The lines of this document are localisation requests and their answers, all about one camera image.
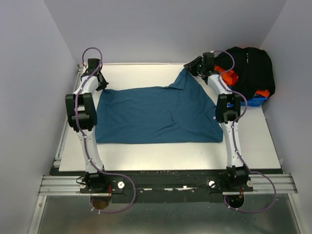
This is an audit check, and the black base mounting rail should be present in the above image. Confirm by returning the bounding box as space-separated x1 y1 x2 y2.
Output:
79 170 253 204

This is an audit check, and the aluminium table edge rail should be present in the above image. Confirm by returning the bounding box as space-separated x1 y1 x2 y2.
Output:
23 63 79 234

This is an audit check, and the orange t shirt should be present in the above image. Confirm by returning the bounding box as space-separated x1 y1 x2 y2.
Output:
214 65 270 98

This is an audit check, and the black t shirt pile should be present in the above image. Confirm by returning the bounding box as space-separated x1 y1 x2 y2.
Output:
214 47 275 100

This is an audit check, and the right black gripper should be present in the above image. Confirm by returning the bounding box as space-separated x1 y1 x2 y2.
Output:
182 56 204 78

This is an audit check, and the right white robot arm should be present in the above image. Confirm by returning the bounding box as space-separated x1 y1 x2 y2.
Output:
184 51 249 191

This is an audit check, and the blue plastic bin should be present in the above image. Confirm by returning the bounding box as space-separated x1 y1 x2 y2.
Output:
227 96 268 107

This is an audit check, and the teal blue t shirt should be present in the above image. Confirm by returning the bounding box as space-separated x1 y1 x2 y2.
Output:
95 69 223 144

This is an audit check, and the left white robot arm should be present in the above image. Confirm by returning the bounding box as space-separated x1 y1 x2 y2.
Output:
65 58 110 194

